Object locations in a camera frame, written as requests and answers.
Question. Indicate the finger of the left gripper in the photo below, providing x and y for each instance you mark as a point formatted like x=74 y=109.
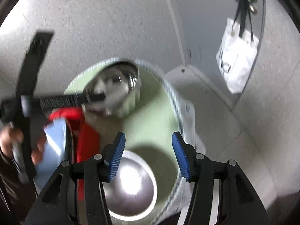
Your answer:
x=32 y=62
x=69 y=101

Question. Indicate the red plastic square basin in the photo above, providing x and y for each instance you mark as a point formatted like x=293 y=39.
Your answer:
x=86 y=140

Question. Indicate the blue square plastic plate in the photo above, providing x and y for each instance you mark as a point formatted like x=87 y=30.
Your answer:
x=54 y=152

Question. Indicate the grey door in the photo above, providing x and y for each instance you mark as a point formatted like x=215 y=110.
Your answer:
x=199 y=26

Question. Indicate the door handle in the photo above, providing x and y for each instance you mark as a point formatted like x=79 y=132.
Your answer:
x=252 y=6

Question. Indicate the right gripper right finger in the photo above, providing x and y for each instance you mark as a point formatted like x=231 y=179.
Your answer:
x=239 y=203

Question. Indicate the person left hand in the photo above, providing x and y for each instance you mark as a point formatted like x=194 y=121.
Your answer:
x=11 y=137

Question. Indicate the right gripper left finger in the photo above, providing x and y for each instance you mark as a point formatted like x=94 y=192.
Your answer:
x=51 y=205

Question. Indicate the white tote bag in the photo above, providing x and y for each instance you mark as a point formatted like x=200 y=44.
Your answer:
x=238 y=49

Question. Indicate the steel bowl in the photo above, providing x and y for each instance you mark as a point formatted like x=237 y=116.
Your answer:
x=121 y=83
x=132 y=194

